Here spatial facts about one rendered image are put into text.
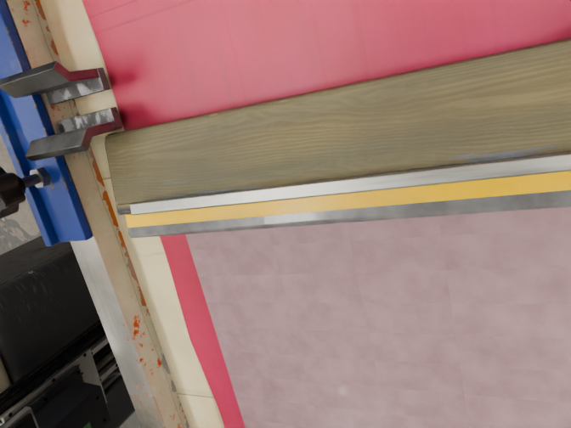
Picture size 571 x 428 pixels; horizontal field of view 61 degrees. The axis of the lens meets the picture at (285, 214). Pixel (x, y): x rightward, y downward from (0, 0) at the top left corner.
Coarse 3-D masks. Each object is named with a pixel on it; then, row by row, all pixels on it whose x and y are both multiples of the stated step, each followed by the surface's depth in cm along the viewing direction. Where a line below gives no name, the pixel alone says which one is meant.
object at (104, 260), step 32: (32, 0) 44; (32, 32) 44; (32, 64) 44; (96, 192) 49; (96, 224) 49; (96, 256) 49; (128, 256) 52; (96, 288) 51; (128, 288) 52; (128, 320) 52; (128, 352) 53; (160, 352) 56; (128, 384) 55; (160, 384) 55; (160, 416) 55
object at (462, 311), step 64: (320, 0) 35; (384, 0) 33; (448, 0) 32; (512, 0) 30; (320, 64) 37; (384, 64) 35; (384, 256) 40; (448, 256) 38; (512, 256) 36; (384, 320) 42; (448, 320) 40; (512, 320) 38; (384, 384) 45; (448, 384) 42; (512, 384) 40
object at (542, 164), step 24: (432, 168) 31; (456, 168) 30; (480, 168) 29; (504, 168) 29; (528, 168) 28; (552, 168) 28; (240, 192) 37; (264, 192) 36; (288, 192) 35; (312, 192) 34; (336, 192) 34
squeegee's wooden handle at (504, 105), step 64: (448, 64) 31; (512, 64) 29; (192, 128) 40; (256, 128) 37; (320, 128) 35; (384, 128) 33; (448, 128) 31; (512, 128) 29; (128, 192) 44; (192, 192) 41
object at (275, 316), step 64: (128, 0) 41; (192, 0) 39; (256, 0) 37; (128, 64) 44; (192, 64) 41; (256, 64) 39; (128, 128) 46; (192, 256) 49; (256, 256) 46; (320, 256) 43; (192, 320) 52; (256, 320) 49; (320, 320) 45; (256, 384) 52; (320, 384) 48
